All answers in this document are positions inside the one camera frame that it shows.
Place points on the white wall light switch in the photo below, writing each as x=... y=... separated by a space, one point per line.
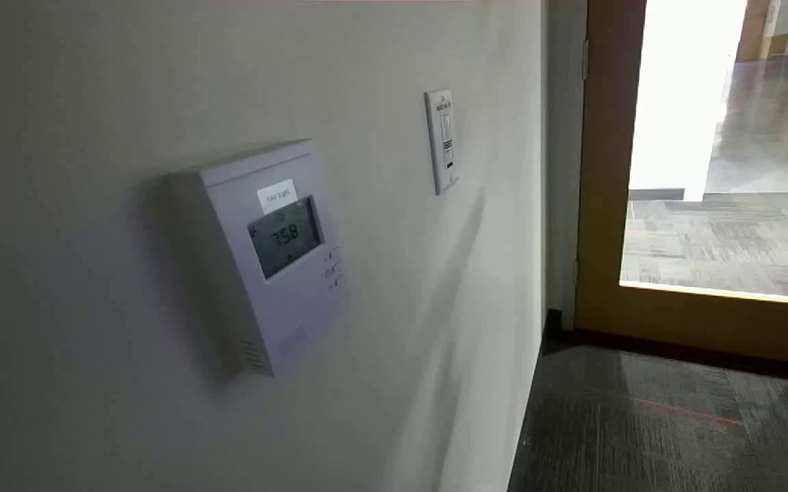
x=442 y=137

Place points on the white label sticker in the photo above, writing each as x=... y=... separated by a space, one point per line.
x=277 y=196

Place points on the wooden glass door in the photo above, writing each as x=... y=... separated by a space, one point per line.
x=606 y=182

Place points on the wooden background furniture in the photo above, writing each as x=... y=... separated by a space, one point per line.
x=752 y=31

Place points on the white wall thermostat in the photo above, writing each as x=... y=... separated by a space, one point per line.
x=287 y=275

